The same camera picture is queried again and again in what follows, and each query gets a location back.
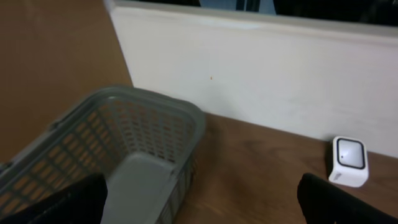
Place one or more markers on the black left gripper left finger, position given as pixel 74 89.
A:
pixel 82 202

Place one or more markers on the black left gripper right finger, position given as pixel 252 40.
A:
pixel 322 202

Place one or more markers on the white barcode scanner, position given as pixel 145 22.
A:
pixel 347 162

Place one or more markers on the grey plastic mesh basket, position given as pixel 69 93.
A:
pixel 142 142

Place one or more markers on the brown cardboard panel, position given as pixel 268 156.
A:
pixel 53 53

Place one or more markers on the dark glass window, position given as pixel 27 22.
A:
pixel 377 12

